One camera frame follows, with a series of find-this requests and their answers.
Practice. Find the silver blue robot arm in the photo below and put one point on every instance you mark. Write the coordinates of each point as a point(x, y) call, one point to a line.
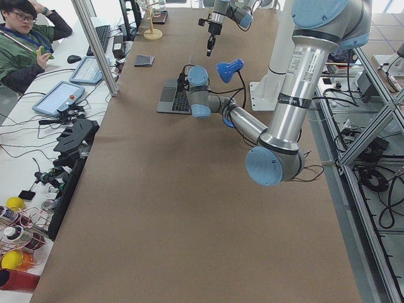
point(242, 16)
point(321, 27)

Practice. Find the black plastic rack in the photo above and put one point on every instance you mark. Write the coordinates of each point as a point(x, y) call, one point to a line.
point(83, 130)

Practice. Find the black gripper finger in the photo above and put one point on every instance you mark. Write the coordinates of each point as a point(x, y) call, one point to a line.
point(210, 45)

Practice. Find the yellow ball lower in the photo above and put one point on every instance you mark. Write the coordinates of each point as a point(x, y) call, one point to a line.
point(12, 260)

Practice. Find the folded grey cloth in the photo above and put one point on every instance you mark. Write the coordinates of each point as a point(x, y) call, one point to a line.
point(144, 60)

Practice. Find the aluminium frame post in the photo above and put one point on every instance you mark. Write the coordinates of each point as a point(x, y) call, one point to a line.
point(84, 17)

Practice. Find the blue teach pendant near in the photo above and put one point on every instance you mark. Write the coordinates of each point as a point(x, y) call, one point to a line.
point(59, 98)

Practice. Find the aluminium frame side rail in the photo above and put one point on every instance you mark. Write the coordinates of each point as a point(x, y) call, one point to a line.
point(360, 108)

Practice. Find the copper wire basket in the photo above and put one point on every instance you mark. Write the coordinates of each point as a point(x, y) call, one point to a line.
point(19, 233)

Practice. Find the yellow ball upper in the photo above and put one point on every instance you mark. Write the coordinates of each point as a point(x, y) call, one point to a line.
point(16, 203)

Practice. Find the blue desk lamp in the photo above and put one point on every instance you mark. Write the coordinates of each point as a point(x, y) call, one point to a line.
point(226, 71)

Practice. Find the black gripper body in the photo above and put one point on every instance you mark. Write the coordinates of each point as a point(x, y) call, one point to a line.
point(215, 28)
point(182, 83)

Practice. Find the yellow ball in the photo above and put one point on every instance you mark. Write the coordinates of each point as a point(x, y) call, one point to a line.
point(16, 203)
point(12, 260)

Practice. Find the black keyboard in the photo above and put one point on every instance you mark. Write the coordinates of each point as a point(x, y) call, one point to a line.
point(102, 32)

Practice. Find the red cylinder container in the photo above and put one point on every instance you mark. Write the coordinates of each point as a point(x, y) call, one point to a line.
point(18, 281)

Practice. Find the blue teach pendant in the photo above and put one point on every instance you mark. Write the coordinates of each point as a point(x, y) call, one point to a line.
point(87, 72)
point(59, 98)

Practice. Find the black computer mouse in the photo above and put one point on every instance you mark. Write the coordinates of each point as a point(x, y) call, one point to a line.
point(73, 59)

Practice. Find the seated person in green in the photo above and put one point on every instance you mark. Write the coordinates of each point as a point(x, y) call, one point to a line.
point(27, 34)

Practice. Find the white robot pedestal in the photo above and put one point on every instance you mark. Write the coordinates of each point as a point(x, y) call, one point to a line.
point(264, 93)

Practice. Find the black power adapter box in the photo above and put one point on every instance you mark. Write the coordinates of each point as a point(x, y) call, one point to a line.
point(119, 47)

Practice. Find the wooden stand with round base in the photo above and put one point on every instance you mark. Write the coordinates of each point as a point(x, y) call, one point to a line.
point(151, 33)

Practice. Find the grey laptop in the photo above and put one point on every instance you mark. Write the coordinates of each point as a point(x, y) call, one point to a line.
point(172, 101)

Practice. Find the blue teach pendant far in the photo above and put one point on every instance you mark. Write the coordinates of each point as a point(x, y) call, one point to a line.
point(87, 72)

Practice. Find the black box at table edge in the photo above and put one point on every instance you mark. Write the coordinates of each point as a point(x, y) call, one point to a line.
point(159, 17)

